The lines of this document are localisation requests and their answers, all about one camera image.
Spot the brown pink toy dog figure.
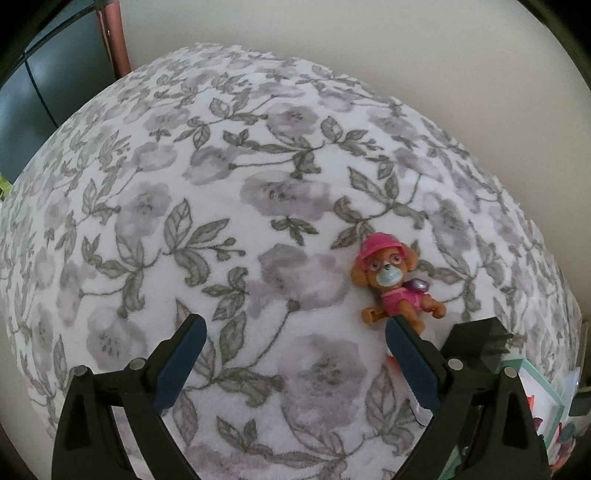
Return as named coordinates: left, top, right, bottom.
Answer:
left=349, top=232, right=447, bottom=337

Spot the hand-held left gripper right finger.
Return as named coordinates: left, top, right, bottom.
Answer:
left=385, top=315, right=552, bottom=480

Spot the pink post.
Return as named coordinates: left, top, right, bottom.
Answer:
left=95, top=0, right=134, bottom=79

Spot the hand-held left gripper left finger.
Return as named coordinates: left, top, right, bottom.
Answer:
left=51, top=314, right=208, bottom=480

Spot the white tray with teal rim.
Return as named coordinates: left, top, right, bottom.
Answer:
left=450, top=360, right=566, bottom=480

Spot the black power adapter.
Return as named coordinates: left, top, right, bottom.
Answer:
left=441, top=318, right=514, bottom=376

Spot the dark teal cabinet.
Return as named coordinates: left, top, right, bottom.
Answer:
left=0, top=9, right=116, bottom=181

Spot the small red white tube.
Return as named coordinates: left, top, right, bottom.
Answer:
left=387, top=348, right=435, bottom=425

